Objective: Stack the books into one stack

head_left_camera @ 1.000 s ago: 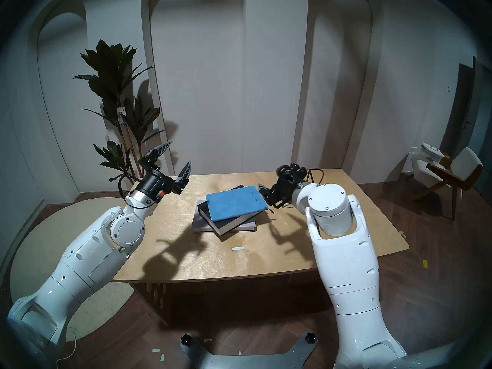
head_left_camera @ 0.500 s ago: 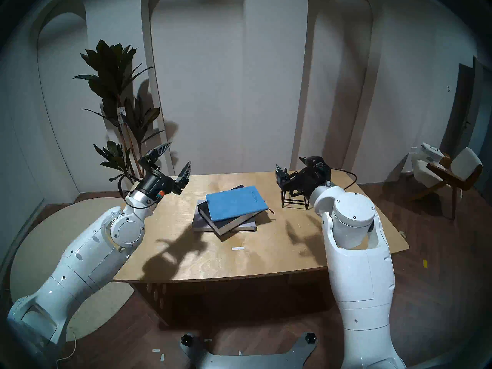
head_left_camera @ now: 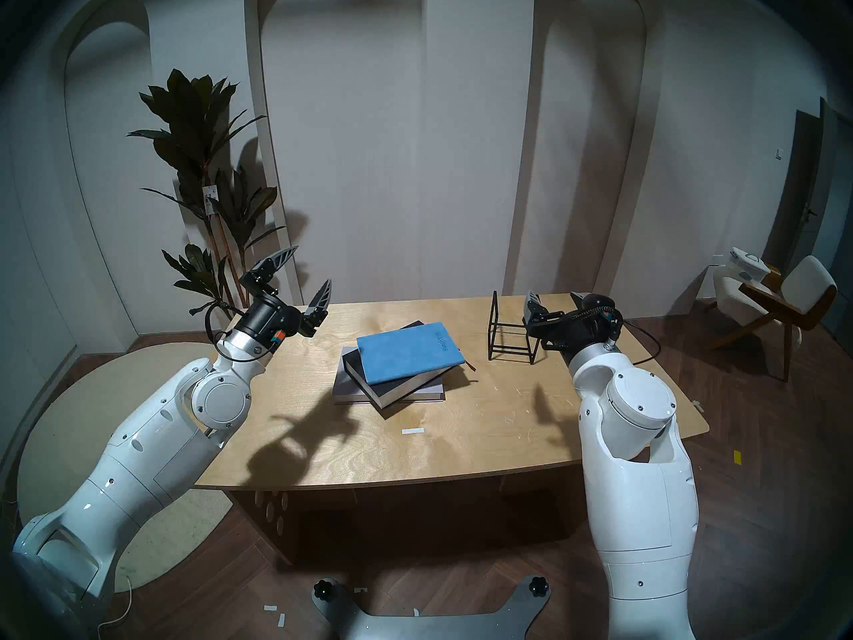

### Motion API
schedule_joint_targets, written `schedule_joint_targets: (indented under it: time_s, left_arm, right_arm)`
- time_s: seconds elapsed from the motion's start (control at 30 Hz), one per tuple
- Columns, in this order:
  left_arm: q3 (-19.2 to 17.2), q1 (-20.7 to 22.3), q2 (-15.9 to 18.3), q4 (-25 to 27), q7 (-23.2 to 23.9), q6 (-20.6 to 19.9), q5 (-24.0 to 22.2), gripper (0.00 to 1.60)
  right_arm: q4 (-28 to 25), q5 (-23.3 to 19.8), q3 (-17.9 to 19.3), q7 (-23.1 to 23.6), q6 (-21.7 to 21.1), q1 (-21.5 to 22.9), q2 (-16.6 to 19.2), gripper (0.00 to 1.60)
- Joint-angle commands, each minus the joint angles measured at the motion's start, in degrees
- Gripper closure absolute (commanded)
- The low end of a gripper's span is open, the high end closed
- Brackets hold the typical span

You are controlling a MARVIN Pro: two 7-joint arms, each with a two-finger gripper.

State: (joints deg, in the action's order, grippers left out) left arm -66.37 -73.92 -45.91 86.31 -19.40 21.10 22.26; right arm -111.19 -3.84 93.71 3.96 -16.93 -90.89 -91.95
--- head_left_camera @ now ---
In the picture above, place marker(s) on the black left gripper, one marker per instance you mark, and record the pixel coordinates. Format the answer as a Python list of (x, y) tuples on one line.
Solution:
[(270, 315)]

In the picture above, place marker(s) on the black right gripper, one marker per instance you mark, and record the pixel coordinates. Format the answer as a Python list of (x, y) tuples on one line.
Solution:
[(576, 325)]

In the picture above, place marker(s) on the pale grey thin book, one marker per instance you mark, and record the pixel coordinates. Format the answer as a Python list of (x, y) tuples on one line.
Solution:
[(346, 393)]

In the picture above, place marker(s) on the blue book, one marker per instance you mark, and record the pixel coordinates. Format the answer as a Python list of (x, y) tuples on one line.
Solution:
[(406, 352)]

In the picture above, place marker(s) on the thick black Century book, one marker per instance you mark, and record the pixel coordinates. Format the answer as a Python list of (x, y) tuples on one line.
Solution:
[(393, 393)]

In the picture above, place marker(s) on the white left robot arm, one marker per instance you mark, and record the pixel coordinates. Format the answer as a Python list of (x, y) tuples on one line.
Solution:
[(153, 432)]

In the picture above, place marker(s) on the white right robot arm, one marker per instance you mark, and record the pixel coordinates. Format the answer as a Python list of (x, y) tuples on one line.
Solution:
[(640, 458)]

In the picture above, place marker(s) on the white plant tag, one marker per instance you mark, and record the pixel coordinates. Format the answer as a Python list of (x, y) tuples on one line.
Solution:
[(210, 200)]

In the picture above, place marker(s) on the wooden table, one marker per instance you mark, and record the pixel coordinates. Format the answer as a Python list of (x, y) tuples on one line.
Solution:
[(506, 412)]

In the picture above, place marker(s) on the tall green potted plant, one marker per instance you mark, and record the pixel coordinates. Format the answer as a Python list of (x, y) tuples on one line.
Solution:
[(193, 132)]

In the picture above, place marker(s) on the white wooden armchair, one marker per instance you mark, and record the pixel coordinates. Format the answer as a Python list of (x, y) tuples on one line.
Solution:
[(806, 285)]

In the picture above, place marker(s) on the round cream rug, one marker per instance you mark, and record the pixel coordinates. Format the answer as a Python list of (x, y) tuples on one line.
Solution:
[(63, 412)]

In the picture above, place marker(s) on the dark door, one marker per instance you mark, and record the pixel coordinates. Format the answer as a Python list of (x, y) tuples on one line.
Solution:
[(803, 178)]

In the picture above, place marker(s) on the black base knob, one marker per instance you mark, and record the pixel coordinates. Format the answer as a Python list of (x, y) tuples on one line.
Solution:
[(538, 586), (323, 589)]

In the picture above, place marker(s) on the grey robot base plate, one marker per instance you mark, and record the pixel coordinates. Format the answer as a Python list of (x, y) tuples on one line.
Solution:
[(433, 625)]

